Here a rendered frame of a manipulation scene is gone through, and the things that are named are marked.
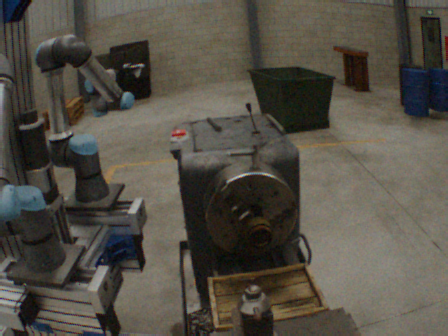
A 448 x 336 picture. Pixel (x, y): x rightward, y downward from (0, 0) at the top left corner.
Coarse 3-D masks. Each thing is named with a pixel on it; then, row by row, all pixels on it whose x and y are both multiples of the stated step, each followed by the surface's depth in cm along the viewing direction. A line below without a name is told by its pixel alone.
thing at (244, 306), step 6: (264, 294) 93; (240, 300) 92; (246, 300) 91; (258, 300) 90; (264, 300) 91; (240, 306) 91; (246, 306) 90; (252, 306) 89; (258, 306) 89; (264, 306) 90; (246, 312) 89; (252, 312) 89
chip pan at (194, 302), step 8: (184, 256) 226; (184, 264) 218; (184, 272) 210; (192, 272) 210; (192, 280) 203; (192, 288) 196; (192, 296) 189; (200, 296) 189; (208, 296) 189; (192, 304) 183; (200, 304) 183; (208, 304) 182
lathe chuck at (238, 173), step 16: (224, 176) 146; (240, 176) 141; (256, 176) 141; (272, 176) 142; (208, 192) 149; (240, 192) 142; (256, 192) 143; (272, 192) 144; (288, 192) 144; (208, 208) 143; (224, 208) 144; (208, 224) 145; (224, 224) 146; (240, 224) 146; (288, 224) 148; (224, 240) 148; (272, 240) 150
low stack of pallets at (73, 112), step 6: (66, 102) 874; (72, 102) 856; (78, 102) 871; (72, 108) 817; (42, 114) 804; (48, 114) 835; (72, 114) 815; (78, 114) 876; (48, 120) 843; (72, 120) 819; (48, 126) 850
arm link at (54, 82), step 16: (48, 48) 132; (48, 64) 135; (64, 64) 141; (48, 80) 139; (48, 96) 142; (64, 96) 146; (64, 112) 147; (64, 128) 148; (48, 144) 152; (64, 144) 147
